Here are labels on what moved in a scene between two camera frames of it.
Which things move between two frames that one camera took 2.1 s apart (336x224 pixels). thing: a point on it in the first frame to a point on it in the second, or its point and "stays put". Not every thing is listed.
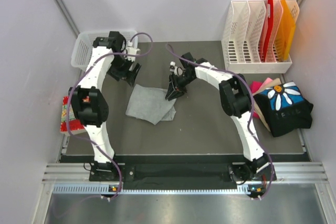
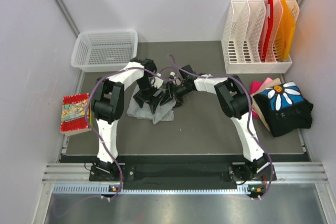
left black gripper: (126, 74) to (140, 99)
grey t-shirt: (150, 104) stays put
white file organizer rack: (243, 35) stays put
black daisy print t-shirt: (284, 108) stays put
